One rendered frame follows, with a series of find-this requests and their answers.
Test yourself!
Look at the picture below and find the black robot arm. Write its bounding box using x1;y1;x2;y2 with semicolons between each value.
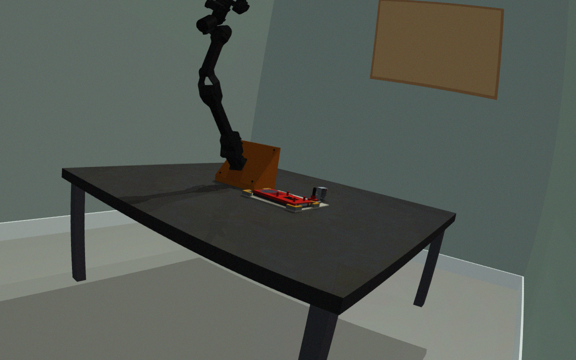
196;0;248;171

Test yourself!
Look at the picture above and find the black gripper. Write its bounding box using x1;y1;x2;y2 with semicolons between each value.
213;0;250;17

